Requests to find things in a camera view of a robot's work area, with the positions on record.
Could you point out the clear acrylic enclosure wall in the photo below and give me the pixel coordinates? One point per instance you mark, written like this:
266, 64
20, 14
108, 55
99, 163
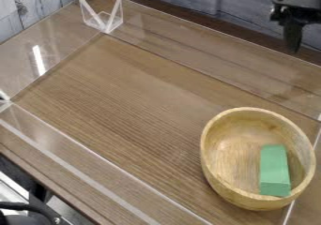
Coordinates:
104, 111

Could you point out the green rectangular block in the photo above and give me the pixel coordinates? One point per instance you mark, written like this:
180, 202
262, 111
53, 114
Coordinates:
274, 171

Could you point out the wooden bowl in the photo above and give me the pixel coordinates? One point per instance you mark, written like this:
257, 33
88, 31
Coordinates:
231, 141

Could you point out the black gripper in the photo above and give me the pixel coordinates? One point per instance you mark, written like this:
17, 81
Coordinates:
294, 14

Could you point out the black metal mount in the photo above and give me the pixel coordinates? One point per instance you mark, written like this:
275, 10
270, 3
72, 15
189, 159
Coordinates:
44, 213

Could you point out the clear acrylic corner bracket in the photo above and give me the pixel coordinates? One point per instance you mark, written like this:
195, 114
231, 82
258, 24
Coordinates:
102, 21

